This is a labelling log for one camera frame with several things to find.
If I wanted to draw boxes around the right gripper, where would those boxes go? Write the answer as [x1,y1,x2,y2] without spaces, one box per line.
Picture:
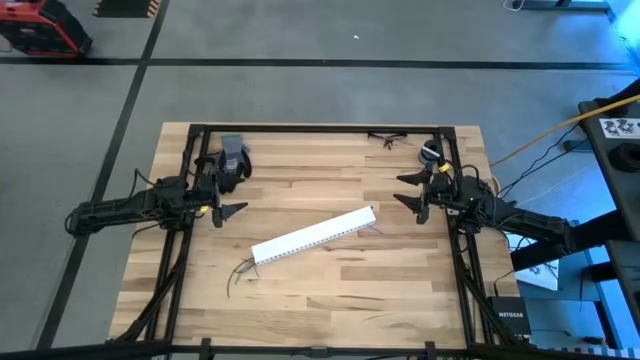
[392,162,464,226]

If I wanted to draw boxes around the black aluminium table frame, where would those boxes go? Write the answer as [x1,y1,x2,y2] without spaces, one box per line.
[106,122,534,360]

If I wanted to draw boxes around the grey black work glove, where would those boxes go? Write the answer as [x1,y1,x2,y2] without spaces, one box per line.
[219,132,253,180]
[193,151,239,196]

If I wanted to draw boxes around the red black tool case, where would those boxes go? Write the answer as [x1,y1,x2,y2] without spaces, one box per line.
[0,0,94,60]

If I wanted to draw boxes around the black orange striped mat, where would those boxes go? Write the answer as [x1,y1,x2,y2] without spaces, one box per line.
[91,0,162,20]

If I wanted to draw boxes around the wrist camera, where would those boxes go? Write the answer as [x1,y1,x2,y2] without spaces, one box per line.
[432,172,456,199]
[192,184,214,209]

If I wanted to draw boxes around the long yellow room cable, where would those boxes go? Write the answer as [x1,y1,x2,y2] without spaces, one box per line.
[491,93,640,168]

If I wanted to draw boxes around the black left camera cable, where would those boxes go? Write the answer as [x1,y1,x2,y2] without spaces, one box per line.
[130,167,211,216]

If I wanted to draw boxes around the black side workstation frame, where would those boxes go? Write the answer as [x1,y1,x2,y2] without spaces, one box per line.
[508,77,640,351]

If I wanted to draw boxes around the black Netgear network switch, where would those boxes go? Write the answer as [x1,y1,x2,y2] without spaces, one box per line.
[486,295,533,338]

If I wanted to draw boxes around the black right camera cable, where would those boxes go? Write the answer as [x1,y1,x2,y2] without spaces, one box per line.
[444,160,484,201]

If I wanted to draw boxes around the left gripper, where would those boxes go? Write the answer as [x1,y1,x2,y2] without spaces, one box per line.
[187,159,250,230]

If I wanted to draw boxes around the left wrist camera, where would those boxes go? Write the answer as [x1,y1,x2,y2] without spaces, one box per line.
[192,184,214,209]

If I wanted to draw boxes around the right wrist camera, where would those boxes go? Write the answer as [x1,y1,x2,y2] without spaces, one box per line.
[432,172,456,199]

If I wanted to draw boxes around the black camera cable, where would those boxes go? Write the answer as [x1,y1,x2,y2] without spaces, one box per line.
[444,160,484,201]
[130,167,211,216]

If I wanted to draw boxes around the white marker label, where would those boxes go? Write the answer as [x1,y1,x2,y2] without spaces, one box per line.
[597,116,640,141]

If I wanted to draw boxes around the white paper sheet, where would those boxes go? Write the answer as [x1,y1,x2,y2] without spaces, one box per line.
[501,219,561,292]

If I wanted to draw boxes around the pile of black zip ties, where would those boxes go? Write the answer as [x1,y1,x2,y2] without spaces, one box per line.
[366,130,409,151]

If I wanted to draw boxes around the white slotted cable duct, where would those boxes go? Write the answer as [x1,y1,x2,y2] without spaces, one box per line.
[252,212,377,266]

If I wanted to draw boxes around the black power cables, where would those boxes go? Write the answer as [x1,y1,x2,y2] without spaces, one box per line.
[497,121,592,201]

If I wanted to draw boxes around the small tape spool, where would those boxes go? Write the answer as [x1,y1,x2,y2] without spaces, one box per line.
[417,139,444,167]

